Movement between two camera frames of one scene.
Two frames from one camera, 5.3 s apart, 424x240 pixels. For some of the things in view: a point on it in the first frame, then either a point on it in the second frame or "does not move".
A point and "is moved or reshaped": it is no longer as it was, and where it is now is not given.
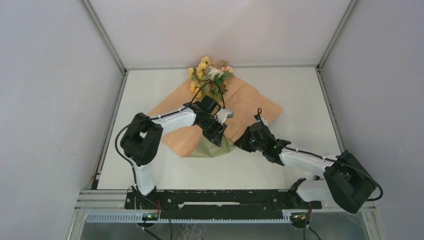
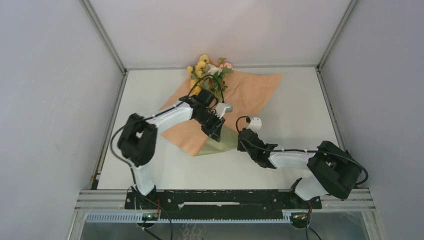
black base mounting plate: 219,203 does not move
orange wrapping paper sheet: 249,107 is moved or reshaped
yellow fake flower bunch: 198,74 does not move
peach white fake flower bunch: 217,78 does not move
